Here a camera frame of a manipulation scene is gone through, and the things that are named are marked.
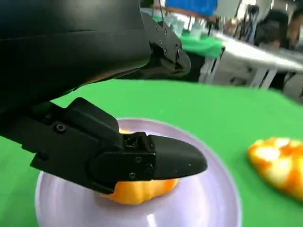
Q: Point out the white metal table leg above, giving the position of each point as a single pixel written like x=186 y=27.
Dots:
x=209 y=68

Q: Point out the orange and white bread roll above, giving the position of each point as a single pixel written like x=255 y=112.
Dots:
x=274 y=163
x=137 y=191

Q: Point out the black office chair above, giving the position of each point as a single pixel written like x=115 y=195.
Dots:
x=270 y=26

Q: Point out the white workshop table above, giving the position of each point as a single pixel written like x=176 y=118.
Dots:
x=248 y=56

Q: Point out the green tablecloth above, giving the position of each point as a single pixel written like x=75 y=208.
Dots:
x=213 y=106

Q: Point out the blue panel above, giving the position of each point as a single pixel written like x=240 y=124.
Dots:
x=189 y=7

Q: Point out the lilac plate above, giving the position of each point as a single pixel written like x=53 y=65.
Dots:
x=189 y=201

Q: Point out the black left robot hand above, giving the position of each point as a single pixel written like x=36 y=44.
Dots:
x=59 y=47

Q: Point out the green cloth on workshop table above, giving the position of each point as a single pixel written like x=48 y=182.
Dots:
x=201 y=46

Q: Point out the person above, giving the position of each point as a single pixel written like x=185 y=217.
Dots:
x=297 y=26

